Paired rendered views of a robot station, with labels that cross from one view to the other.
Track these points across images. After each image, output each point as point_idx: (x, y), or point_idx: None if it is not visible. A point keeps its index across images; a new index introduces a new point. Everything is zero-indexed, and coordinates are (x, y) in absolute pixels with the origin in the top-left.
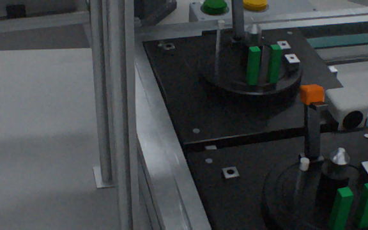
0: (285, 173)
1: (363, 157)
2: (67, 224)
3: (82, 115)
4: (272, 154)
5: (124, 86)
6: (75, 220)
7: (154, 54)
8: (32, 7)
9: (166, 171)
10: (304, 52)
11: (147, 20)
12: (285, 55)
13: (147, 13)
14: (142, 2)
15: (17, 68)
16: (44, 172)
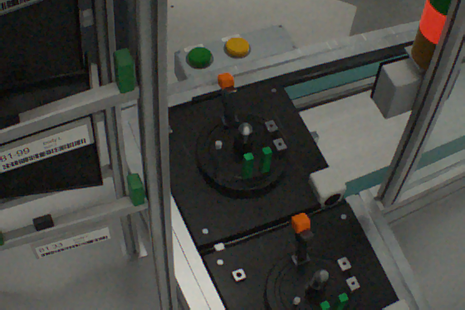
0: (281, 273)
1: (340, 239)
2: (113, 297)
3: None
4: (269, 248)
5: (166, 275)
6: (118, 293)
7: None
8: None
9: (187, 269)
10: (288, 115)
11: (132, 51)
12: (273, 140)
13: (131, 46)
14: (127, 40)
15: None
16: (80, 248)
